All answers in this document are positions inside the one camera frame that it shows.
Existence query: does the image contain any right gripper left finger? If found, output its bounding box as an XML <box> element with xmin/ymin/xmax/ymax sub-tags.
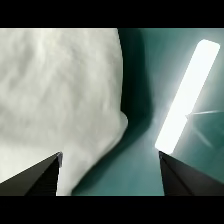
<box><xmin>0</xmin><ymin>151</ymin><xmax>63</xmax><ymax>197</ymax></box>

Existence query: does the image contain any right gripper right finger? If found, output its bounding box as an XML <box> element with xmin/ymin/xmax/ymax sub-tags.
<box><xmin>158</xmin><ymin>150</ymin><xmax>224</xmax><ymax>197</ymax></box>

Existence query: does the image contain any white garment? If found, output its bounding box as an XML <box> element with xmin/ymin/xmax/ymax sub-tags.
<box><xmin>0</xmin><ymin>28</ymin><xmax>129</xmax><ymax>197</ymax></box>

